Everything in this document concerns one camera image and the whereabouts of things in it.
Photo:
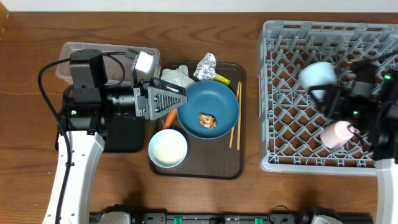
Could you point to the light blue rice bowl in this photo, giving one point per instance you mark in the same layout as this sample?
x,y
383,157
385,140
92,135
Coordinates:
x,y
167,148

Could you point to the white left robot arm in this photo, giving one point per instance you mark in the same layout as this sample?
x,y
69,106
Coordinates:
x,y
78,158

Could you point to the pink cup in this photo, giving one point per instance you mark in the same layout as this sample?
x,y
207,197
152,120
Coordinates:
x,y
337,134

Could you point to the grey dishwasher rack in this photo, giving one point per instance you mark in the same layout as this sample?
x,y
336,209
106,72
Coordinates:
x,y
289,124

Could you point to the black tray bin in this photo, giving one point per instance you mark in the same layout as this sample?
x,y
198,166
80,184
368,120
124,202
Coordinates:
x,y
124,133

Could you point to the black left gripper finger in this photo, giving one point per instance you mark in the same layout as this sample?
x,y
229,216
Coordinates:
x,y
161,102
161,84

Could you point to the wooden chopstick left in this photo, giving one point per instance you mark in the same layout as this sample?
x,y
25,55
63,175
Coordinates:
x,y
236,113

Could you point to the wooden chopstick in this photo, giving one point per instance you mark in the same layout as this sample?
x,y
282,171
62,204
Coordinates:
x,y
239,118
236,113

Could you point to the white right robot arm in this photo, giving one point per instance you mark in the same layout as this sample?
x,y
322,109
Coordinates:
x,y
386,172

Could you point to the brown serving tray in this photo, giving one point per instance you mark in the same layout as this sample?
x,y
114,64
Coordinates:
x,y
211,158

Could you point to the crumpled white napkin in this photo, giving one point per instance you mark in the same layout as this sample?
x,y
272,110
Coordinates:
x,y
178,76

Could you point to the dark blue plate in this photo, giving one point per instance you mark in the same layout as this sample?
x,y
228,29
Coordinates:
x,y
208,97

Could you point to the crumpled aluminium foil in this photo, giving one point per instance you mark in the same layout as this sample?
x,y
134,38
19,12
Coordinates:
x,y
206,67

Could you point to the brown food scrap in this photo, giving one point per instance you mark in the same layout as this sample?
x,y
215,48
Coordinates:
x,y
207,121

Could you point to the yellow snack wrapper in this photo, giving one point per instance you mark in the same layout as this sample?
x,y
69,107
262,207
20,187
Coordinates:
x,y
219,78

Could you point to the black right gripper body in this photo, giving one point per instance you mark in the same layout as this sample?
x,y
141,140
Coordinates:
x,y
360,109

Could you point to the orange carrot piece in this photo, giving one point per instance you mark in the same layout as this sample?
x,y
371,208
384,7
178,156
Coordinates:
x,y
169,119

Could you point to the wooden chopstick right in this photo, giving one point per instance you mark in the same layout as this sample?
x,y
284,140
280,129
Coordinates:
x,y
239,118

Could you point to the clear plastic bin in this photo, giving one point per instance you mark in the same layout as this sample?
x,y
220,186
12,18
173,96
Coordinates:
x,y
115,62

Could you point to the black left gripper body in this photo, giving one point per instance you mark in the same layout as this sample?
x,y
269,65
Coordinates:
x,y
138,98

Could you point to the light blue cup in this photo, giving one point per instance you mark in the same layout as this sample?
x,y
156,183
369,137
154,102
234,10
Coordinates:
x,y
320,73

